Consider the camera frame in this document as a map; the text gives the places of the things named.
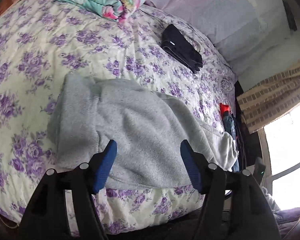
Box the grey fleece pants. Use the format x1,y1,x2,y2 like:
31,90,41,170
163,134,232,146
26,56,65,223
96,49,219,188
47,73,237,190

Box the blue denim jeans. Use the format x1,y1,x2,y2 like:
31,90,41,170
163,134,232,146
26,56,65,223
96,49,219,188
222,111,239,172

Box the red cloth item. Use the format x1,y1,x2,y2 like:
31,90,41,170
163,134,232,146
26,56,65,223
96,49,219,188
219,103,231,117

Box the beige checkered curtain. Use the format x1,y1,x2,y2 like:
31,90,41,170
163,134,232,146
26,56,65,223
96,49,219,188
237,61,300,134

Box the folded black pants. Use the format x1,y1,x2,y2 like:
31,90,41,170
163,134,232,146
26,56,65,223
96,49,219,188
161,24,203,74

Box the purple floral bed quilt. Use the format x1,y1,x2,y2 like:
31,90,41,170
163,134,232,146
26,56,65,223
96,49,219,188
0,0,236,223

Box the lavender lace bed cover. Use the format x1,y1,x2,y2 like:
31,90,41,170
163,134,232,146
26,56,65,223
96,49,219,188
150,0,290,66

